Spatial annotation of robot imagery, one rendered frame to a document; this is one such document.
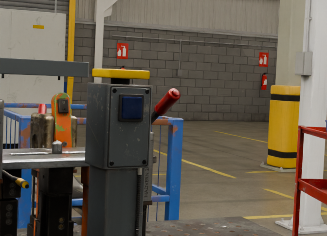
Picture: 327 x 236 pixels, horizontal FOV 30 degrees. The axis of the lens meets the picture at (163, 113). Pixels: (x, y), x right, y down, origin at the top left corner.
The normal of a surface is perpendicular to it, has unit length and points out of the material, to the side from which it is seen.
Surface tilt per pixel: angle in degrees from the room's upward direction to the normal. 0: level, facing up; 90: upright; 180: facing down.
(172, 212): 90
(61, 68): 90
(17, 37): 90
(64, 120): 78
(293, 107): 90
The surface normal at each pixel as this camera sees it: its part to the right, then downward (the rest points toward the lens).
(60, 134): 0.51, -0.14
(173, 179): 0.40, 0.07
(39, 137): -0.86, 0.00
